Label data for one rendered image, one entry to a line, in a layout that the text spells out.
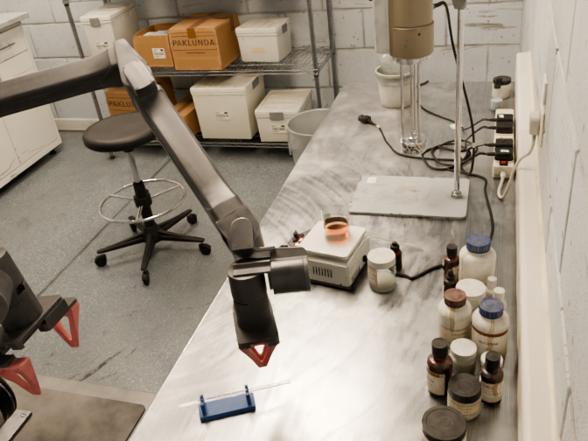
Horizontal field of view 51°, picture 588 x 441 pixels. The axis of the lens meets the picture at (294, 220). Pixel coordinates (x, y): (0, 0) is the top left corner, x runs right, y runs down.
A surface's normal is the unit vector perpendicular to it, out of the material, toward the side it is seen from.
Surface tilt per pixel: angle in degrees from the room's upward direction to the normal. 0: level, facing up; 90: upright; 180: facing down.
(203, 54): 91
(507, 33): 90
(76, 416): 0
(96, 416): 0
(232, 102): 92
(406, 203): 0
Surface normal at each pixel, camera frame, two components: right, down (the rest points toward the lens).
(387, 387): -0.11, -0.84
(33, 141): 0.95, 0.06
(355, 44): -0.28, 0.54
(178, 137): -0.11, -0.43
